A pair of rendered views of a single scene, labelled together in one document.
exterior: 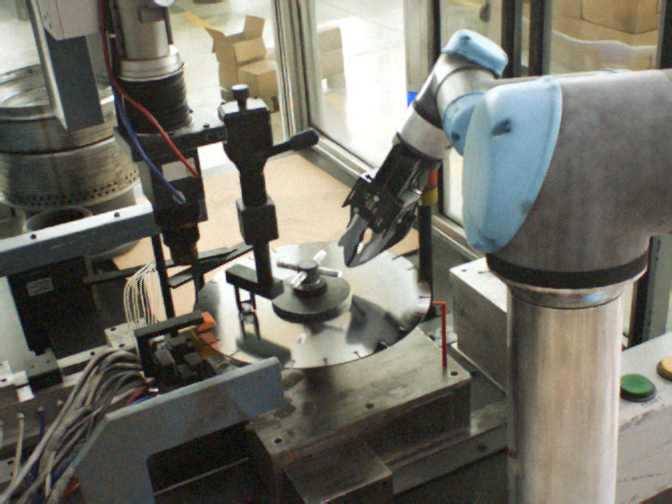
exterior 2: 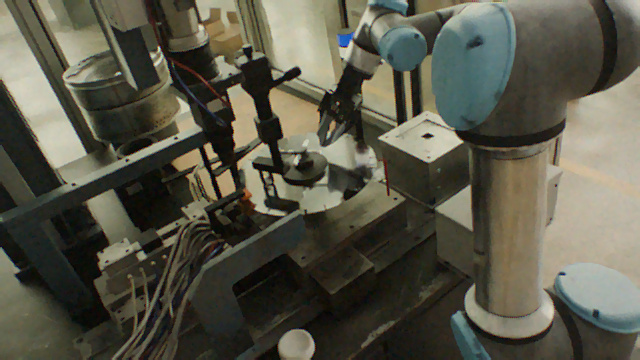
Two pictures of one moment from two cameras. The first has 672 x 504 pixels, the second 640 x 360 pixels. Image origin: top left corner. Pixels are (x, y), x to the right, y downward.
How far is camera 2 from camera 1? 0.17 m
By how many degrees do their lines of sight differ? 8
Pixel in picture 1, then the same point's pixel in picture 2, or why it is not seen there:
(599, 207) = (545, 88)
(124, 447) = (217, 282)
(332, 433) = (334, 247)
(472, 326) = (396, 168)
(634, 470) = not seen: hidden behind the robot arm
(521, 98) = (483, 19)
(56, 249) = (143, 165)
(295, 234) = not seen: hidden behind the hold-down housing
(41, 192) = (120, 130)
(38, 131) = (112, 93)
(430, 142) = (367, 63)
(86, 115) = (148, 79)
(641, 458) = not seen: hidden behind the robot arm
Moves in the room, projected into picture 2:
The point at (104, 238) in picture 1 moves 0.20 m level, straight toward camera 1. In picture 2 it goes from (171, 153) to (193, 194)
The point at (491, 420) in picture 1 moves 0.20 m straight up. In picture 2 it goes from (418, 221) to (414, 153)
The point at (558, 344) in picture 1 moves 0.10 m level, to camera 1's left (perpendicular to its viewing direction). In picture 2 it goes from (514, 182) to (427, 205)
